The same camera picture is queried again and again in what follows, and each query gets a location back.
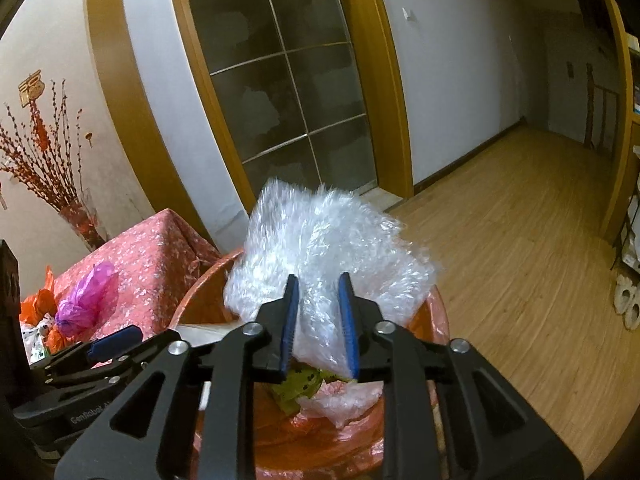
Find spotted white plastic bag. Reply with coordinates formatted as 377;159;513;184
20;314;54;365

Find wall light switch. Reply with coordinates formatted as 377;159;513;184
402;8;416;22

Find bubble wrap sheet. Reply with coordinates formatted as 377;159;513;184
224;179;436;378

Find red hanging knot ornament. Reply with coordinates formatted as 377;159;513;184
18;70;50;153

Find wooden chair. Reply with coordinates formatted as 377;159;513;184
582;63;620;158

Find red floral tablecloth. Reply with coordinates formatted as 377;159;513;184
54;209;221;341

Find glass sliding door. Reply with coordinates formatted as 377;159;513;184
189;0;378;194

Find purple plastic bag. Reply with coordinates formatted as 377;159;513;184
55;261;118;338

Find orange lined trash basket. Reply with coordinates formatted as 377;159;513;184
168;246;452;480

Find cluttered storage shelf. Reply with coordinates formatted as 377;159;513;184
612;34;639;332

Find orange plastic bag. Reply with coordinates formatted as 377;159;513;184
44;325;75;356
18;266;58;326

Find red branch vase decoration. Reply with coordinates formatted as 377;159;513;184
1;82;106;250

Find green paw-print plastic bag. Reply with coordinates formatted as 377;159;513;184
269;365;345;416

